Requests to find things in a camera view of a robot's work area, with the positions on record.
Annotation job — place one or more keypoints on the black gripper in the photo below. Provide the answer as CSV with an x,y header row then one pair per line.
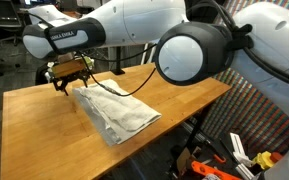
x,y
71,77

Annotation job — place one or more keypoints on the white woven cloth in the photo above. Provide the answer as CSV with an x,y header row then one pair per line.
x,y
124,106

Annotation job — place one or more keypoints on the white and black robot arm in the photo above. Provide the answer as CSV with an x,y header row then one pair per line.
x,y
197,36

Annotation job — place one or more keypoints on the black vertical stand pole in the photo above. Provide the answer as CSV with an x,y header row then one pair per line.
x,y
118,61

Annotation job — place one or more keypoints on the open cardboard box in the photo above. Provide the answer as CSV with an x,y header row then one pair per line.
x,y
184,160

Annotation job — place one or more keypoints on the yellow green plastic object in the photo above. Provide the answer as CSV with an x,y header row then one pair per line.
x,y
263,159

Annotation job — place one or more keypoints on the orange round cap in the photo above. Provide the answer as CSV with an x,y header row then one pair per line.
x,y
276,156

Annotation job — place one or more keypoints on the brown wrist camera box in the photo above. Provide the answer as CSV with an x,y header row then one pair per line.
x,y
70,66

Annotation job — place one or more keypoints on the silver floor rail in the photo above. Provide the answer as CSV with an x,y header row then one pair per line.
x,y
187,126

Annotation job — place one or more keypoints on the white aluminium rail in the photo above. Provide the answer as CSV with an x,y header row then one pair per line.
x,y
239,146

